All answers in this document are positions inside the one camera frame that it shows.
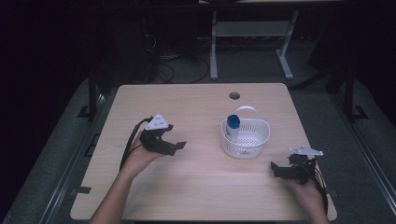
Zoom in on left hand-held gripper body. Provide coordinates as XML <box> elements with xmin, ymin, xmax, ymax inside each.
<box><xmin>138</xmin><ymin>113</ymin><xmax>177</xmax><ymax>155</ymax></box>

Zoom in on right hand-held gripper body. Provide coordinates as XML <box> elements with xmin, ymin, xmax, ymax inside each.
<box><xmin>280</xmin><ymin>145</ymin><xmax>324</xmax><ymax>186</ymax></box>

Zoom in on white plastic basket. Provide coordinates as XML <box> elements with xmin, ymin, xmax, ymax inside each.
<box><xmin>220</xmin><ymin>105</ymin><xmax>272</xmax><ymax>161</ymax></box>

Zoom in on white bottle with blue cap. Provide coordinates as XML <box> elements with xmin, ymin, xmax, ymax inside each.
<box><xmin>225</xmin><ymin>114</ymin><xmax>242</xmax><ymax>143</ymax></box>

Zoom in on person's left hand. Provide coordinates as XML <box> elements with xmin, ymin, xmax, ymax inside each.
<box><xmin>120</xmin><ymin>135</ymin><xmax>167</xmax><ymax>180</ymax></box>

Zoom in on person's right hand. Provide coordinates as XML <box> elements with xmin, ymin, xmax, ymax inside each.
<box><xmin>284</xmin><ymin>177</ymin><xmax>328</xmax><ymax>216</ymax></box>

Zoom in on black metal stand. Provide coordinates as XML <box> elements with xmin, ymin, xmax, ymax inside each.
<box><xmin>343</xmin><ymin>66</ymin><xmax>370</xmax><ymax>122</ymax></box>
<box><xmin>77</xmin><ymin>74</ymin><xmax>99</xmax><ymax>122</ymax></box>

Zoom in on black tape strip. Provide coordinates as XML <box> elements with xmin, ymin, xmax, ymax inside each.
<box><xmin>72</xmin><ymin>186</ymin><xmax>92</xmax><ymax>195</ymax></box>

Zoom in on white metal desk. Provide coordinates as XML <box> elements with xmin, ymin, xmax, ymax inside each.
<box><xmin>198</xmin><ymin>0</ymin><xmax>344</xmax><ymax>81</ymax></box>

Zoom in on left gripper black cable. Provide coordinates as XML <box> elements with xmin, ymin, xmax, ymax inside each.
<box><xmin>119</xmin><ymin>116</ymin><xmax>154</xmax><ymax>172</ymax></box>

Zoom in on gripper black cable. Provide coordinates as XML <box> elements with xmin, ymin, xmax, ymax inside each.
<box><xmin>119</xmin><ymin>116</ymin><xmax>154</xmax><ymax>172</ymax></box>
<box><xmin>294</xmin><ymin>160</ymin><xmax>329</xmax><ymax>216</ymax></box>

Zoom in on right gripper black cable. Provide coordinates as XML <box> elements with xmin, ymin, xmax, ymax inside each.
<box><xmin>294</xmin><ymin>160</ymin><xmax>329</xmax><ymax>216</ymax></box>

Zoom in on aluminium floor rail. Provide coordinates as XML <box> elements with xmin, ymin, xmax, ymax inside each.
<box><xmin>37</xmin><ymin>92</ymin><xmax>106</xmax><ymax>224</ymax></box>
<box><xmin>330</xmin><ymin>92</ymin><xmax>396</xmax><ymax>217</ymax></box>

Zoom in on tangled black floor cables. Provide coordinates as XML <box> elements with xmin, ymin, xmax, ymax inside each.
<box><xmin>154</xmin><ymin>53</ymin><xmax>211</xmax><ymax>86</ymax></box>

